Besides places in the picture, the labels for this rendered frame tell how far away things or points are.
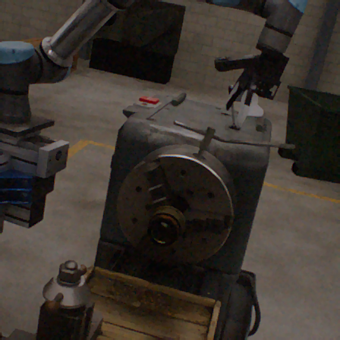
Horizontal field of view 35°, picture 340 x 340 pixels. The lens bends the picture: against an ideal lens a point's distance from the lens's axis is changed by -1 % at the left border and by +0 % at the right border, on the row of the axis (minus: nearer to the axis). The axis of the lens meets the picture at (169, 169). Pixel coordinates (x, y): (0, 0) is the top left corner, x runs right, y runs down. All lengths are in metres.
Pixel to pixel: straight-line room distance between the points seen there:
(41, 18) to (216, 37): 3.83
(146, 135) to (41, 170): 0.34
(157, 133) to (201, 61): 9.92
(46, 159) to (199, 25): 9.92
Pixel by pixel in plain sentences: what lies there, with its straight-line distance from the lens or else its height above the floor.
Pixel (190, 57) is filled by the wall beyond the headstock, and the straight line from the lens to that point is 11.47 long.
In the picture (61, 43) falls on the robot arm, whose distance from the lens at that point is 1.71.
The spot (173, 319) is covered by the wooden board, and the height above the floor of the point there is 0.89.
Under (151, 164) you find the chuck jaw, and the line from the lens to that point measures 1.40.
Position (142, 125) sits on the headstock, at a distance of 1.57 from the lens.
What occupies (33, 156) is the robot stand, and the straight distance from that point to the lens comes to 1.65.
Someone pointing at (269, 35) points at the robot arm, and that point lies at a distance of 1.34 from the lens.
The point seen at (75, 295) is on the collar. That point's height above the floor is 1.14.
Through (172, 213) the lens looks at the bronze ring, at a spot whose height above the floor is 1.12.
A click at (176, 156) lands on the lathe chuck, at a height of 1.23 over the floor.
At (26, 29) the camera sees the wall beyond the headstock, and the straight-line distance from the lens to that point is 12.42.
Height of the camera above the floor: 1.62
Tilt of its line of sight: 18 degrees down
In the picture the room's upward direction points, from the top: 12 degrees clockwise
